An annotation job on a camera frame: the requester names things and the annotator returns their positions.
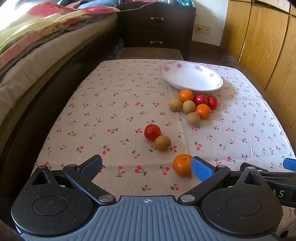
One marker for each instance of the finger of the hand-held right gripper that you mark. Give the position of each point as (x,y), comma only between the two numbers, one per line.
(290,165)
(260,168)

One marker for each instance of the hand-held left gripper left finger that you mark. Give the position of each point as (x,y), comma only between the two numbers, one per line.
(92,168)

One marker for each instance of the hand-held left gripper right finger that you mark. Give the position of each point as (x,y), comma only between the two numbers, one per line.
(201,169)

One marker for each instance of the orange mandarin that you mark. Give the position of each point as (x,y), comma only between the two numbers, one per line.
(203,111)
(185,96)
(181,165)

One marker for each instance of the brown longan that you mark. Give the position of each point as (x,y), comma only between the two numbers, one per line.
(193,119)
(175,105)
(163,143)
(189,107)

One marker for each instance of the red cherry tomato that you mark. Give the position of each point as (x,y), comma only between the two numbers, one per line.
(152,132)
(212,102)
(199,99)

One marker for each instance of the white floral plate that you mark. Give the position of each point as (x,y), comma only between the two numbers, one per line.
(192,74)

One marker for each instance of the cherry print cloth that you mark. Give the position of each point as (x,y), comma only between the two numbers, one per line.
(115,115)

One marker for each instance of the bed with floral quilt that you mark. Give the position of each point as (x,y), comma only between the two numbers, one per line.
(30,67)

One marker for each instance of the teal plastic bag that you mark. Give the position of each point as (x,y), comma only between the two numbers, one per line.
(119,47)

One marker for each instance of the dark wooden stool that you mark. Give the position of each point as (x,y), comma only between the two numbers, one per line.
(148,53)

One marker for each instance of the light wooden wardrobe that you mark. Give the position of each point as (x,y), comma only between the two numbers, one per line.
(261,39)

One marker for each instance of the dark wooden nightstand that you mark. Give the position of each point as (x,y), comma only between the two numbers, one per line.
(141,30)

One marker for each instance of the floral quilt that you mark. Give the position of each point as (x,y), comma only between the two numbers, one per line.
(34,25)

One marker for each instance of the blue pillow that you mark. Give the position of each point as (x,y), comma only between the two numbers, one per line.
(97,4)

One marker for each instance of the dark bed frame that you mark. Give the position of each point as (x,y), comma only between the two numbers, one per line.
(46,102)

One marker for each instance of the beige wall socket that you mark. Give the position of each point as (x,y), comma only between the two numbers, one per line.
(202,29)

